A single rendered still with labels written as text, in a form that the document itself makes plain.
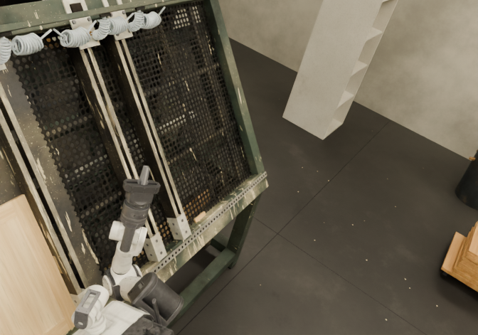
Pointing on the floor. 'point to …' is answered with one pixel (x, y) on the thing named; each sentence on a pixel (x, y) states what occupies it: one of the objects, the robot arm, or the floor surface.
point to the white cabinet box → (341, 50)
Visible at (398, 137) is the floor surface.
